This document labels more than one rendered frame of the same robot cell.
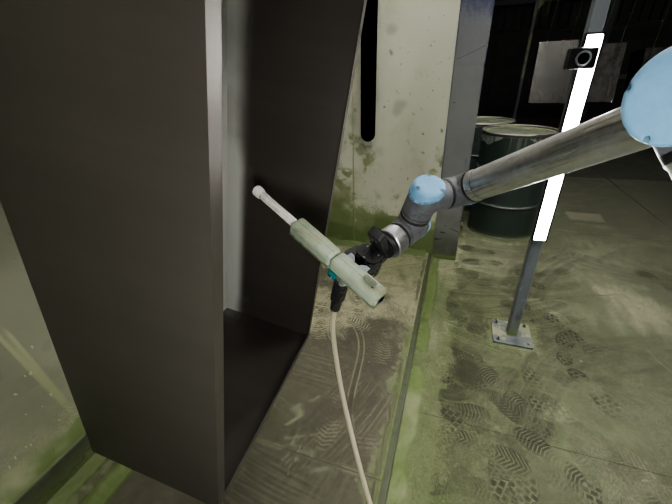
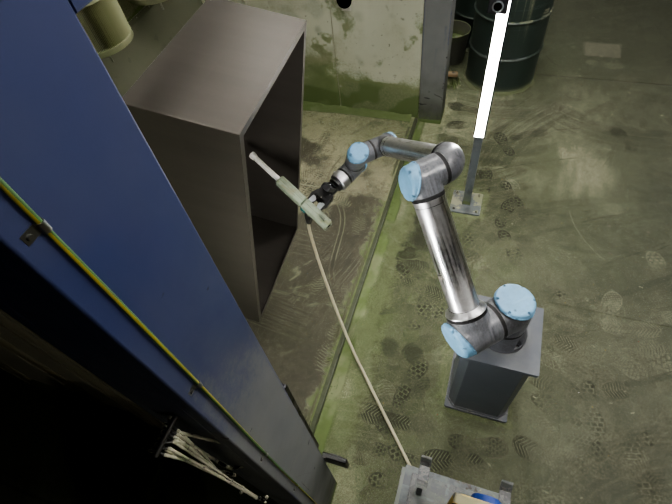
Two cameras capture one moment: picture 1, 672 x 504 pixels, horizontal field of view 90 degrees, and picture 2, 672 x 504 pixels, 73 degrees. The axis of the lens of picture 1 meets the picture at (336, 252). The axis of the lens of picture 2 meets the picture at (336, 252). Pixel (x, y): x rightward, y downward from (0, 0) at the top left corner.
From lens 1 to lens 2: 1.26 m
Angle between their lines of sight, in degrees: 26
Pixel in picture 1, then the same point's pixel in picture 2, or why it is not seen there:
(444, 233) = (428, 99)
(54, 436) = not seen: hidden behind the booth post
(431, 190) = (358, 156)
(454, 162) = (434, 29)
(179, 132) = (238, 215)
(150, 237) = (227, 235)
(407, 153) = (387, 19)
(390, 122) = not seen: outside the picture
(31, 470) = not seen: hidden behind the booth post
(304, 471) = (303, 306)
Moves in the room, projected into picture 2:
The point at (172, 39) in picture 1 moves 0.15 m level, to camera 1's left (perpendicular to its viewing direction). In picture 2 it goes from (235, 198) to (190, 203)
